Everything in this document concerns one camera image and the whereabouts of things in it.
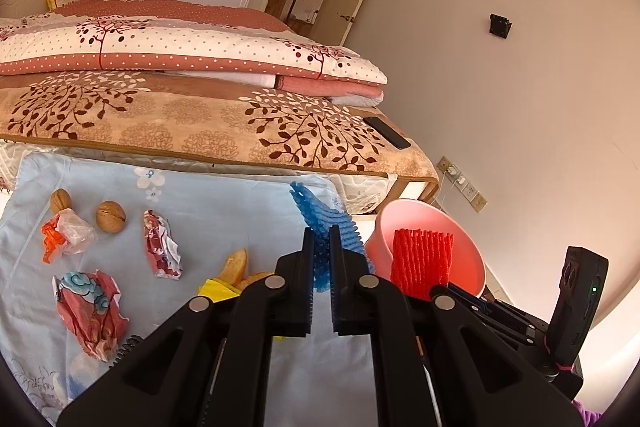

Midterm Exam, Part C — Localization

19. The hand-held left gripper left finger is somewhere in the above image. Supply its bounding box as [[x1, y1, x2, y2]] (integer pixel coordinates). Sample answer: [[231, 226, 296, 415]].
[[56, 227, 317, 427]]

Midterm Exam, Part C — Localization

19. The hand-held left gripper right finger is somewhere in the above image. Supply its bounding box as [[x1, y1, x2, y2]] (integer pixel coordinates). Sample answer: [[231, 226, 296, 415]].
[[328, 224, 581, 427]]

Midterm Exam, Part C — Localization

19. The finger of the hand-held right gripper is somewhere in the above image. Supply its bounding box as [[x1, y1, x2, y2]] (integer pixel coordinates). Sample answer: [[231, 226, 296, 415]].
[[447, 284, 506, 320], [480, 301, 548, 350]]

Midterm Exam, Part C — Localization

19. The blue foam fruit net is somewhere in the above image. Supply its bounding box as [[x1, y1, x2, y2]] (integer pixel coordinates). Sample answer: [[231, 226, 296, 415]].
[[290, 181, 376, 293]]

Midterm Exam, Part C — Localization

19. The pink plastic bin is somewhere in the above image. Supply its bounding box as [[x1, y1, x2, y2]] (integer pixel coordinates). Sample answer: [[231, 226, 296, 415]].
[[364, 199, 487, 303]]

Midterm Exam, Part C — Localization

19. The red foam fruit net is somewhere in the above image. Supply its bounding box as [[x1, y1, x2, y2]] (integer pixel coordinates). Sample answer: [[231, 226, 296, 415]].
[[391, 228, 455, 300]]

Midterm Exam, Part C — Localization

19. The yellow wrapper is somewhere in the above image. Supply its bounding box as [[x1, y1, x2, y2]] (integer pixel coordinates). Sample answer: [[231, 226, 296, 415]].
[[197, 277, 242, 304]]

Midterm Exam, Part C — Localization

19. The small red white wrapper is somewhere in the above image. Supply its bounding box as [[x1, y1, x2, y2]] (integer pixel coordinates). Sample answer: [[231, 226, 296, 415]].
[[143, 209, 183, 280]]

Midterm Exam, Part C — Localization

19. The large red blue wrapper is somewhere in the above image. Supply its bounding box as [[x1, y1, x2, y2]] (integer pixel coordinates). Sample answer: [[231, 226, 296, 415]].
[[52, 270, 130, 363]]

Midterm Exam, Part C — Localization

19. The light blue floral cloth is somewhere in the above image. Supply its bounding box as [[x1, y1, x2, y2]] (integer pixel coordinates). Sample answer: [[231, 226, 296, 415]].
[[0, 150, 396, 427]]

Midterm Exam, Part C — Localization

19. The black smartphone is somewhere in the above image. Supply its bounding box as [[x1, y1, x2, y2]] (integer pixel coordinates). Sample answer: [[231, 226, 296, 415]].
[[362, 116, 412, 151]]

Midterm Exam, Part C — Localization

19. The folded pink white blanket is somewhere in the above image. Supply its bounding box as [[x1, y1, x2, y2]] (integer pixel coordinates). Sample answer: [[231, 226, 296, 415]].
[[172, 69, 386, 108]]

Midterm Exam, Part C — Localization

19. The brown leaf-print blanket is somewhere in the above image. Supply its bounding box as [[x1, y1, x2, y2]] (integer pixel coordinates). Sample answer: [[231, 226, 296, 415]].
[[0, 69, 441, 188]]

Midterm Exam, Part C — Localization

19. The walnut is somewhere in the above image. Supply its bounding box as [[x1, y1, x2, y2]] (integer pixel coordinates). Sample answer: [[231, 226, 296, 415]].
[[96, 200, 124, 234], [50, 188, 74, 214]]

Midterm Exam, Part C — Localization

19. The clear and orange plastic wrapper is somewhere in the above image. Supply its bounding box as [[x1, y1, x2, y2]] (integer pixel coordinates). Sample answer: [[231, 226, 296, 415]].
[[41, 209, 98, 264]]

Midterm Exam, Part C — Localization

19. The folded red dotted quilt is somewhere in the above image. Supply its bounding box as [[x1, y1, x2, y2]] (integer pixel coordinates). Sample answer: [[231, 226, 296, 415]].
[[0, 0, 388, 90]]

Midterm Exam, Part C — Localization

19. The black wall bracket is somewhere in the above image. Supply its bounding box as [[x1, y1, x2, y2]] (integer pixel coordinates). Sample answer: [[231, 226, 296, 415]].
[[488, 13, 512, 38]]

